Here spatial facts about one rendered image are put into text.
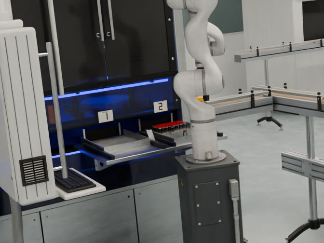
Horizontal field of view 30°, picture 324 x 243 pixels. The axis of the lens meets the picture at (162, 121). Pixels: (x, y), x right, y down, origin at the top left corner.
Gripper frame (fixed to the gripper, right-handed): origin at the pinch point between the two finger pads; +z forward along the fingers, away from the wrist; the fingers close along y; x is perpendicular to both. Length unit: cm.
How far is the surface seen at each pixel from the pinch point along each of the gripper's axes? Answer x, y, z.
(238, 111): -50, -54, 23
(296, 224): -52, -97, 111
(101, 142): -38, 46, 22
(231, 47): -499, -354, 27
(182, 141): -2.0, 15.0, 21.0
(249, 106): -50, -62, 21
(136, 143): -13.2, 36.1, 20.2
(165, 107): -39.1, 4.2, 9.6
